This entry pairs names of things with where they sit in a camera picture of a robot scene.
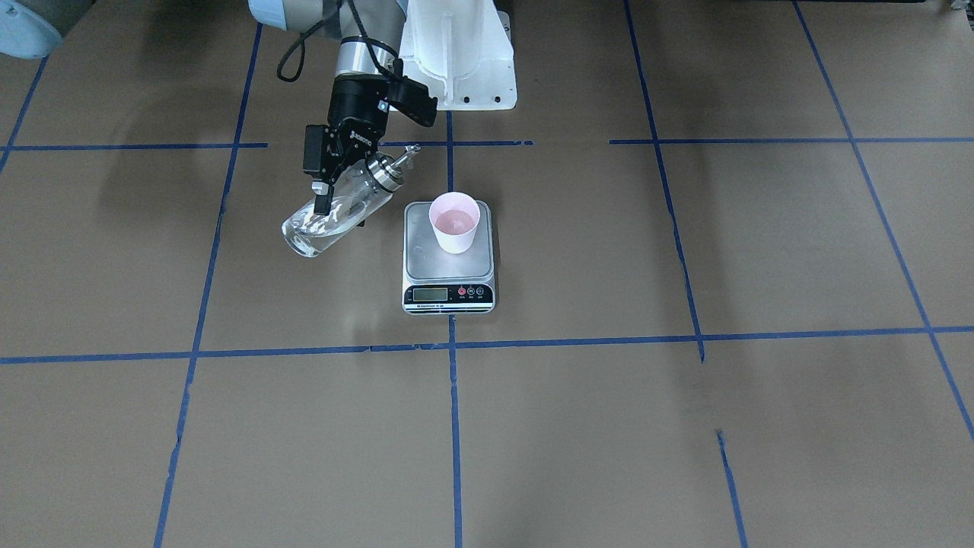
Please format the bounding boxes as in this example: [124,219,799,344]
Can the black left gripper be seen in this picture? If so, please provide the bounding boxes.
[303,74,389,228]

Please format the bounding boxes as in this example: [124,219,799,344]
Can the pink plastic cup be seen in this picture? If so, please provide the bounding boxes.
[428,192,482,254]

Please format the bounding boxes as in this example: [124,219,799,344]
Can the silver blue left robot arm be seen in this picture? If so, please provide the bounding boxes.
[248,1,408,216]

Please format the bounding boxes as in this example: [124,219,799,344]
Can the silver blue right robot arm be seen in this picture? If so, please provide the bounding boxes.
[1,1,94,59]

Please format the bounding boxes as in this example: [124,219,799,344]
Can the silver digital kitchen scale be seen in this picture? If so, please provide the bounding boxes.
[401,200,498,315]

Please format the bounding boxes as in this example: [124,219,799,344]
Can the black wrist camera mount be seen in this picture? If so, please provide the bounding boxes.
[387,76,438,128]

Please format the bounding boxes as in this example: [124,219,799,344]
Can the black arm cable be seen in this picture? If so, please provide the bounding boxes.
[276,0,404,83]

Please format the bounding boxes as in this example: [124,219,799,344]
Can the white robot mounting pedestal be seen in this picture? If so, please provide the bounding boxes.
[399,1,518,112]

